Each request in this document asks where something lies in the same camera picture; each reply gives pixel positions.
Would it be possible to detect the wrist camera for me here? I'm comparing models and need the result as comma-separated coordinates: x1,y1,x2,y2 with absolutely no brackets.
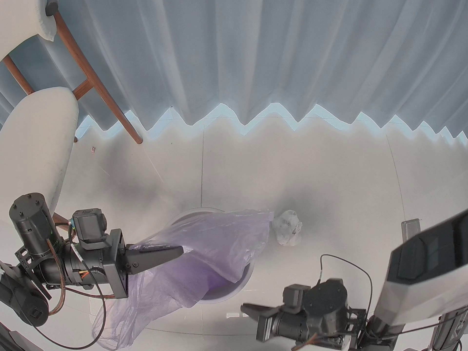
69,208,123,251
283,284,312,315

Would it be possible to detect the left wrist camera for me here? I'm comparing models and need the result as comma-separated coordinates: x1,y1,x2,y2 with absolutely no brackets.
69,208,123,251

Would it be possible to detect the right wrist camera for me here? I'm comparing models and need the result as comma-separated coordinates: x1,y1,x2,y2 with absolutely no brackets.
283,284,312,315

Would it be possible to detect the pale blue curtain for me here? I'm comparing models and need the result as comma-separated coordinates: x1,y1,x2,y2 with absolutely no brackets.
0,0,468,147

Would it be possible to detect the white plastic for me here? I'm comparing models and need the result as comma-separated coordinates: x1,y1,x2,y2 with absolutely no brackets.
271,210,304,246

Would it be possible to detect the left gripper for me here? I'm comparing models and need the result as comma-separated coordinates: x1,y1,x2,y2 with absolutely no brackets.
58,229,184,300

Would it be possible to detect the white trash bin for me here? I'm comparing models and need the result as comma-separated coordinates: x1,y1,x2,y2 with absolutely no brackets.
168,206,256,303

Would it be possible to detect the purple plastic bag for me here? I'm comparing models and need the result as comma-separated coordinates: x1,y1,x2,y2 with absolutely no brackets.
91,208,275,350

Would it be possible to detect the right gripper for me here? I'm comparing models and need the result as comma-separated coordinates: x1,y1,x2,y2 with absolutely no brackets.
240,303,312,343

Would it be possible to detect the white cushioned wooden chair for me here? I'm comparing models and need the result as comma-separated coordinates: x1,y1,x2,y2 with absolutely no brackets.
0,0,144,233

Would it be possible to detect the black cable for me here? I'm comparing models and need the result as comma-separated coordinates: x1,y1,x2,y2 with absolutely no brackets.
319,254,373,315
33,284,107,349

